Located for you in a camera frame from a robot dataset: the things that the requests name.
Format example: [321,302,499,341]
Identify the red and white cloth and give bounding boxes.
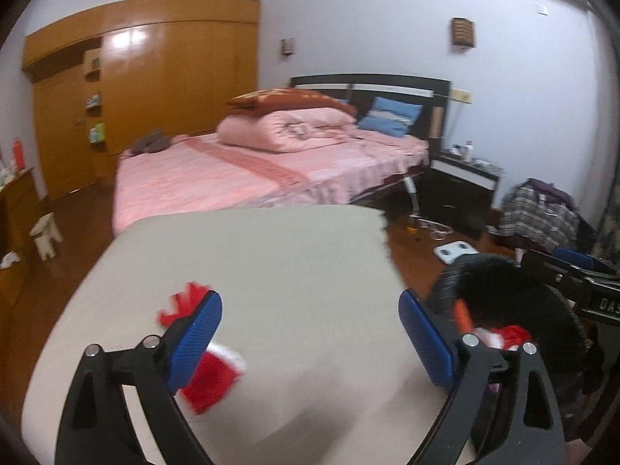
[157,281,248,415]

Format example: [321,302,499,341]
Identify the orange wooden wardrobe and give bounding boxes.
[22,0,262,199]

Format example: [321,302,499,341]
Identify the black trash bin with bag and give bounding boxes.
[429,254,589,465]

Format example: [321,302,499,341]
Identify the red-brown patterned pillow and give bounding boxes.
[227,88,357,117]

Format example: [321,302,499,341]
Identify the dark wooden headboard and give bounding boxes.
[289,75,451,153]

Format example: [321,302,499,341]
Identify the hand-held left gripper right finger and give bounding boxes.
[398,289,567,465]

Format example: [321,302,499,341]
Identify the grey floral curtain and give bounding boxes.
[588,0,620,265]

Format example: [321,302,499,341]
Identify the pink folded quilt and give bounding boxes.
[216,109,357,155]

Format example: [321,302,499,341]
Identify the white cable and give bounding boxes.
[412,213,453,241]

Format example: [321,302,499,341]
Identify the brown wall lamp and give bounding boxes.
[450,17,476,52]

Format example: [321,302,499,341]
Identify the bed with pink sheet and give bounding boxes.
[112,131,431,233]

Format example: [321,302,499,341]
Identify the grey cloth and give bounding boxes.
[132,130,171,155]

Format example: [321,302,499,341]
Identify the plaid bag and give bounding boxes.
[499,181,582,253]

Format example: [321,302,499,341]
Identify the red and white crumpled wrapper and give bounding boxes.
[477,324,534,352]

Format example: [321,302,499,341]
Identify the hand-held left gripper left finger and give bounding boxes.
[54,289,224,465]

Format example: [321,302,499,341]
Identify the purple clothing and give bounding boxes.
[525,178,572,202]

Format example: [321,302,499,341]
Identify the white bathroom scale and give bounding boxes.
[433,241,480,265]

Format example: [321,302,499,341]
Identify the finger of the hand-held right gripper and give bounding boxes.
[520,249,589,297]
[552,246,620,278]

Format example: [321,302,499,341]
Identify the black and white nightstand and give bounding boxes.
[429,148,502,240]

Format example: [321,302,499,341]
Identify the white plastic stool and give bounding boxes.
[29,212,64,261]

